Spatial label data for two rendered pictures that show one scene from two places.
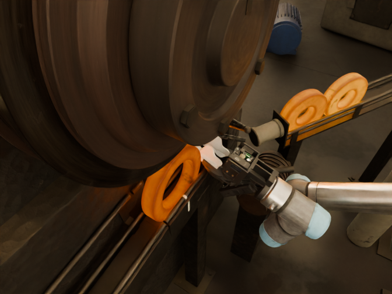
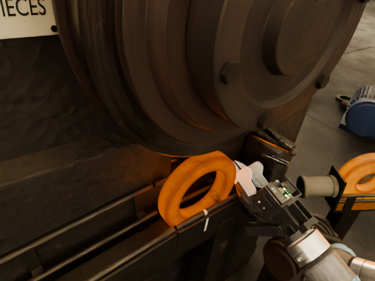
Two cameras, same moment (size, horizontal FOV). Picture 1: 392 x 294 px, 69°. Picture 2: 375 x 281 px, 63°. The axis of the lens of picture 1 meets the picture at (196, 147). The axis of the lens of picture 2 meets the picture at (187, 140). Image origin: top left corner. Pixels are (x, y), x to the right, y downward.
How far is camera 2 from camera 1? 0.11 m
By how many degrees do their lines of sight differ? 17
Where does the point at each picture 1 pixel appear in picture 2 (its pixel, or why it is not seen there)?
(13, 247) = (29, 173)
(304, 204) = (340, 269)
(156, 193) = (176, 188)
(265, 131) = (316, 183)
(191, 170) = (221, 187)
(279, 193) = (312, 245)
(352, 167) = not seen: outside the picture
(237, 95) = (290, 98)
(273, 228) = not seen: outside the picture
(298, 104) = (362, 165)
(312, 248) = not seen: outside the picture
